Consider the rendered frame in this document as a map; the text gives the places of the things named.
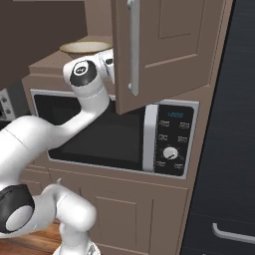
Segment brown lower cabinet door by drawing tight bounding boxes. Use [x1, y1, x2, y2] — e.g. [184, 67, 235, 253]
[79, 185, 155, 255]

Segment brown cabinet door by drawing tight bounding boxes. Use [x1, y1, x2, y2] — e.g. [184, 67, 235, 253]
[79, 185, 155, 255]
[110, 0, 234, 116]

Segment black silver microwave oven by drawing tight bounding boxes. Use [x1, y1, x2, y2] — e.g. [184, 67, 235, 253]
[30, 89, 200, 180]

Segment beige bowl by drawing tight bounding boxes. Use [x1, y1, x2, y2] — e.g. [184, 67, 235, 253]
[59, 41, 114, 55]

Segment black fridge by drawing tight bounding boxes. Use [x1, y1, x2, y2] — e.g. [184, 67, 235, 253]
[179, 0, 255, 255]

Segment silver toaster oven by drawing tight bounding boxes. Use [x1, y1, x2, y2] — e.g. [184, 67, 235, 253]
[0, 87, 16, 122]

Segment silver microwave door handle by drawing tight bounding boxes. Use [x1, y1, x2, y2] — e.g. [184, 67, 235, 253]
[141, 104, 160, 173]

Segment silver cabinet door handle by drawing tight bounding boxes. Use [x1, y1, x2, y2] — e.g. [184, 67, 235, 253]
[126, 0, 140, 97]

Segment silver fridge handle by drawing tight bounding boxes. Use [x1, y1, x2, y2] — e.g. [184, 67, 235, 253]
[212, 222, 255, 246]

